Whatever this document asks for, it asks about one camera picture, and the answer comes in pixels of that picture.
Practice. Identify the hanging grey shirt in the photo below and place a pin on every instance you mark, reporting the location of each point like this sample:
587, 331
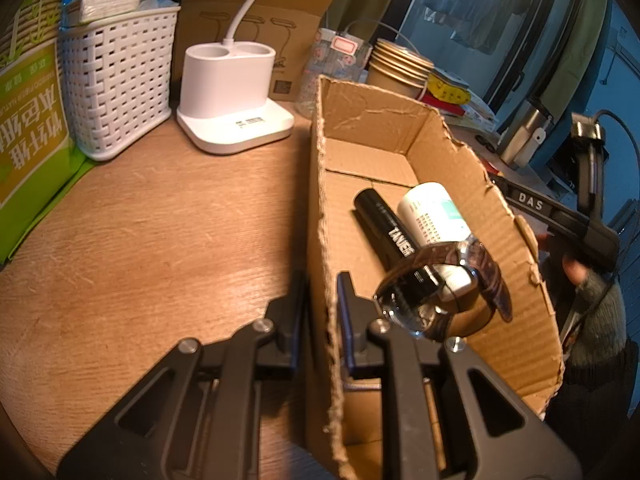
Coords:
475, 17

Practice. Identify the hanging blue jacket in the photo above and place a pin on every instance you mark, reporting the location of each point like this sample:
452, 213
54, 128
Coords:
442, 2

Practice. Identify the black tube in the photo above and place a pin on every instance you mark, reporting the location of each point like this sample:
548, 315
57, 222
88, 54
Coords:
380, 220

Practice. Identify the stack of white papers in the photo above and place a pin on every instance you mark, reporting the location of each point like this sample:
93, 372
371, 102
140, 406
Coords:
477, 117

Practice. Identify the torn cardboard box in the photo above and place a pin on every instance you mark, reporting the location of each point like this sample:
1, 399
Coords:
505, 265

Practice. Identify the white desk lamp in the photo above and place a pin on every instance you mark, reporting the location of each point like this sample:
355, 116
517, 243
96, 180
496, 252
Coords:
225, 100

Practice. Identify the white tissue pack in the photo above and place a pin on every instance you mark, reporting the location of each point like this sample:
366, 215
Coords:
110, 2

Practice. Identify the steel thermos flask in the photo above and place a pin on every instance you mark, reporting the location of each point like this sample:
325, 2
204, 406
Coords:
522, 135

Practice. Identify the black door frame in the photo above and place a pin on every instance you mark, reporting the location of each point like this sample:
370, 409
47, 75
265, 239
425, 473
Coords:
560, 35

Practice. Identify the brown lamp packaging box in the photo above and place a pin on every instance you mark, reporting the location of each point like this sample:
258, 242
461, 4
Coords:
300, 5

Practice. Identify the white woven basket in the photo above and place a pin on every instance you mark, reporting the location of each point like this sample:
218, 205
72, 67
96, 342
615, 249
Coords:
120, 80

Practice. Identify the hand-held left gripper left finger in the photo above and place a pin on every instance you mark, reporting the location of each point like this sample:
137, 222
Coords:
287, 320

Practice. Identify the hanging green shirt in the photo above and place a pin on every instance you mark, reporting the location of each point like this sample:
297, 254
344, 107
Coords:
507, 20

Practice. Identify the red book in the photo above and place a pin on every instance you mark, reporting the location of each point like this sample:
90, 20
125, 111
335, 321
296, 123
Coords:
447, 109

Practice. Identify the black scissors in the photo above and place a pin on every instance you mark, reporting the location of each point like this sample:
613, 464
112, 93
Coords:
487, 142

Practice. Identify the yellow wipes pack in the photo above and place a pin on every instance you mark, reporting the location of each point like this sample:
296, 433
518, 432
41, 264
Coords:
450, 87

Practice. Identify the person's right hand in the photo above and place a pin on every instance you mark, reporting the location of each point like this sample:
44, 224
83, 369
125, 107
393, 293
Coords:
600, 310

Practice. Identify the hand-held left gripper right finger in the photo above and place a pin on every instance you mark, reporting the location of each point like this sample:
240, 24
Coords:
346, 315

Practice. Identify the green pack of paper cups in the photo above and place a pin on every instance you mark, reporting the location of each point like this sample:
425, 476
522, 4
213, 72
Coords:
30, 125

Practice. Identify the small white bottle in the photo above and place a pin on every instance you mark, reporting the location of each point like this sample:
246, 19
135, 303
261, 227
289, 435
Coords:
430, 215

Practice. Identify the stack of paper cups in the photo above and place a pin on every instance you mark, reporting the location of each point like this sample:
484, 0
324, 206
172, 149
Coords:
397, 72

